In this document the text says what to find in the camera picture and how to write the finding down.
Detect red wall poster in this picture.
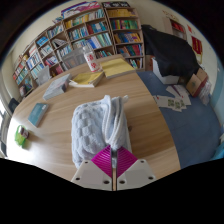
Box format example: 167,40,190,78
191,35,204,56

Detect teal book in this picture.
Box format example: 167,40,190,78
27,102,50,129

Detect large yellow book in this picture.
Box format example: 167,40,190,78
99,57,137,80

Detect clear bottle with red label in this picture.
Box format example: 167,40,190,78
82,44,102,74

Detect white waffle towel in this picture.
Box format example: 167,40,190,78
70,94,133,170

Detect cardboard box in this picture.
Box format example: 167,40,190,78
185,67,210,98

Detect black office chair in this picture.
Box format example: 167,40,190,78
7,97,21,115

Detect grey book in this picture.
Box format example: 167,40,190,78
42,73,72,101

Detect white box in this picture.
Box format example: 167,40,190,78
151,56,181,85

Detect grey mesh chair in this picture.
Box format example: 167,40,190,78
35,65,52,86
61,47,88,71

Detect wooden bookshelf unit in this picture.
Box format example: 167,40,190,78
12,1,145,98

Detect thin yellow book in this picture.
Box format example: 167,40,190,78
68,70,105,89

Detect black cloth cover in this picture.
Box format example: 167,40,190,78
141,24,201,85

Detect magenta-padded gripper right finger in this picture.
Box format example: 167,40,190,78
116,146,157,191

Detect green plastic bag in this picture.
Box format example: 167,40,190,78
13,124,30,147

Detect paper sheets on floor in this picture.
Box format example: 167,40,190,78
152,84,193,113

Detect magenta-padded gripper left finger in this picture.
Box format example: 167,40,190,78
70,144,113,192

